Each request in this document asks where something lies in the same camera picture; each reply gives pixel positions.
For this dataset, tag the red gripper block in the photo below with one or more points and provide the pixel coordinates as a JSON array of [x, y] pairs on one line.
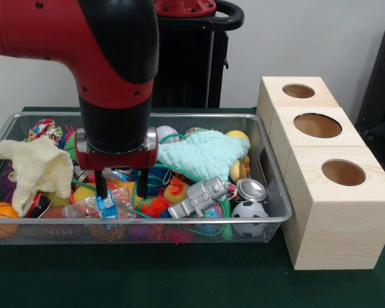
[[115, 160]]

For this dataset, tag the crushed clear plastic bottle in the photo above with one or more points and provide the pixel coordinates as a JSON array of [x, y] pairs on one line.
[[122, 202]]

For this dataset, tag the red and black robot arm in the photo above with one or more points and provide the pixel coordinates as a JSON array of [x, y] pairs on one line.
[[83, 48]]

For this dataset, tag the wooden box with three holes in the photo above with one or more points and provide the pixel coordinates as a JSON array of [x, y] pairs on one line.
[[340, 208]]

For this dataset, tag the white baseball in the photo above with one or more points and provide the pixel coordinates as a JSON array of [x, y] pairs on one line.
[[167, 131]]

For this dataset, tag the silver robot toy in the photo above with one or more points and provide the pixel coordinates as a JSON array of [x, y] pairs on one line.
[[199, 195]]

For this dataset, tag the cream yellow cloth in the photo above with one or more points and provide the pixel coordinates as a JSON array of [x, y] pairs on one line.
[[35, 163]]

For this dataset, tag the mint green cloth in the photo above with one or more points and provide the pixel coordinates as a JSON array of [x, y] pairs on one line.
[[205, 150]]

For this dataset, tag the dark green table cloth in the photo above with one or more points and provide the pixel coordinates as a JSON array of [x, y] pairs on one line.
[[147, 276]]

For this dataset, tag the orange basketball toy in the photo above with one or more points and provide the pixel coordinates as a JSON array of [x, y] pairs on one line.
[[1, 213]]

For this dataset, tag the yellow ball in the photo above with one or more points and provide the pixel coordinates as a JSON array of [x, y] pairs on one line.
[[237, 135]]

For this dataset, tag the crushed silver can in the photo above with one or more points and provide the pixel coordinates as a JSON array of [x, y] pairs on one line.
[[250, 190]]

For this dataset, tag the black and white soccer ball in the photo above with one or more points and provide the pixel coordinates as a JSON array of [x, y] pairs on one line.
[[248, 211]]

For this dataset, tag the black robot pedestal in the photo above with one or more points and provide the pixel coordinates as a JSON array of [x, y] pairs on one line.
[[186, 64]]

